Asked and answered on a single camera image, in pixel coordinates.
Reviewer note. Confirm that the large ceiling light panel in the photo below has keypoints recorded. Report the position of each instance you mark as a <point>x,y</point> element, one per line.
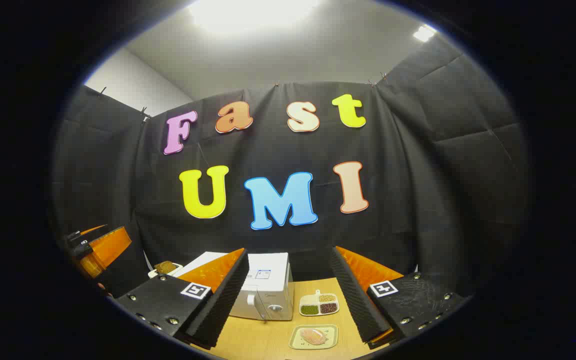
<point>253,12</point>

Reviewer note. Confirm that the cream square plate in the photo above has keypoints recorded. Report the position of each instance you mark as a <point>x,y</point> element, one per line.
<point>295,342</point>

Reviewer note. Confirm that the white divided dish of beans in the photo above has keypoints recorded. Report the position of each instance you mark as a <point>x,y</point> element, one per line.
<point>309,300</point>

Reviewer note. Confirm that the white toaster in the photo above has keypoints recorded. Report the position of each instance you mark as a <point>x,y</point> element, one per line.
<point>152,274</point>

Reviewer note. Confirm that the small ceiling light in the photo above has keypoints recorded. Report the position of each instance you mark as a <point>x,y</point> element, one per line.
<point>424,33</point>

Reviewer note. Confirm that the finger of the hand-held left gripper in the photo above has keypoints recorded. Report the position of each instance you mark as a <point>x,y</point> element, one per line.
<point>108,247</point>
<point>75,236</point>

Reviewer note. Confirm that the sugar-coated orange bun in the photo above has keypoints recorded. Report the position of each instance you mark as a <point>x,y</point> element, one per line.
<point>314,336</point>

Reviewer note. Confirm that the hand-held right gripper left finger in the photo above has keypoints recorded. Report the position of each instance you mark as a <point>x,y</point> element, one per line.
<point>223,300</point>

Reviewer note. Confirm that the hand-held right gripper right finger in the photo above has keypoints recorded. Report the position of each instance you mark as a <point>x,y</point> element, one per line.
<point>355,300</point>

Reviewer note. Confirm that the white microwave oven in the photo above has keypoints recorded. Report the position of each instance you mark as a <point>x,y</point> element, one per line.
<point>268,295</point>

